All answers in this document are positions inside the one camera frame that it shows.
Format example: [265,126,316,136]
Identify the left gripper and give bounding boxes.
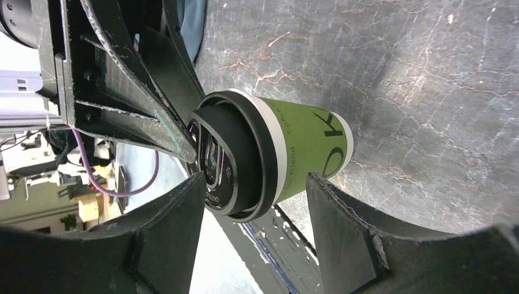
[31,1,204,162]

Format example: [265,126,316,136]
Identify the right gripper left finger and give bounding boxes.
[1,173,205,293]

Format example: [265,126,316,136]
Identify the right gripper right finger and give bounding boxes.
[306,173,518,293]

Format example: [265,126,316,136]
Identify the green paper coffee cup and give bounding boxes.
[245,95,354,203]

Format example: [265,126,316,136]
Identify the black plastic cup lid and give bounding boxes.
[188,89,281,223]

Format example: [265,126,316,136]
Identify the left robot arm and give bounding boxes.
[1,1,204,162]

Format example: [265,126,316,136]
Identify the blue cloth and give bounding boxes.
[177,0,207,64]

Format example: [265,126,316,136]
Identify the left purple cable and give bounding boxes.
[69,123,160,199]

